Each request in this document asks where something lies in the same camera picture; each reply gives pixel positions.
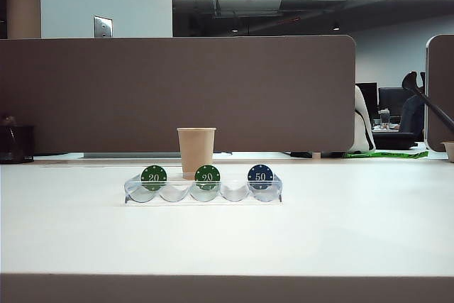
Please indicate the clear acrylic chip tray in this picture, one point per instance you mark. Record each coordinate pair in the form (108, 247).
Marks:
(234, 196)

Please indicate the metal wall switch plate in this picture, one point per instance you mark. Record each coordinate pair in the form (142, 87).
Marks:
(103, 26)

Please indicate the black partition base bracket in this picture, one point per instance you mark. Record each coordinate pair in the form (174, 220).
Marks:
(300, 154)

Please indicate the black mesh pen holder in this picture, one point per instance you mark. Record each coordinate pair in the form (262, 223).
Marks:
(16, 143)

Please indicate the black flat bag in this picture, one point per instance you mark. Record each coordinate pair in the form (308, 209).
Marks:
(393, 140)

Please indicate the narrow black monitor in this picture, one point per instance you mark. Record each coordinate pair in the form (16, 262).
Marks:
(369, 93)

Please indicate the clear bottle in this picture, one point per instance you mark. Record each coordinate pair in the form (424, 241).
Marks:
(384, 118)

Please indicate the blue 50 poker chip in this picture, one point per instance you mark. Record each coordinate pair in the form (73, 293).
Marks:
(260, 171)

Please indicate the green tape strip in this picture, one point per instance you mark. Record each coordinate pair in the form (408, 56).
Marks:
(390, 154)

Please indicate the small white cup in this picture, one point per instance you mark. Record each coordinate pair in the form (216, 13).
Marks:
(316, 155)

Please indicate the wide brown desk partition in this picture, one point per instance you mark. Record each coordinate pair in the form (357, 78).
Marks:
(177, 86)

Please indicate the black angled rod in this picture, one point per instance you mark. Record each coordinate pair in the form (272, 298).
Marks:
(431, 102)

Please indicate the green 20 poker chip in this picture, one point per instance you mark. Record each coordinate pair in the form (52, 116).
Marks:
(153, 172)
(207, 171)

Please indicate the wide black monitor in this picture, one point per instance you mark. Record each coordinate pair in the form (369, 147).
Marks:
(392, 99)

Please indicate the person in blue shirt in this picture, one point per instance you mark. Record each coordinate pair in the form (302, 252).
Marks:
(411, 115)

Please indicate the beige paper bowl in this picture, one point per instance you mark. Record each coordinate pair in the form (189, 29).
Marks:
(449, 150)

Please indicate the narrow brown desk partition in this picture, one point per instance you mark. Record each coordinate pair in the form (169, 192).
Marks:
(441, 69)

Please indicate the brown paper cup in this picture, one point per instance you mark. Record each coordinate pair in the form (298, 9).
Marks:
(196, 150)

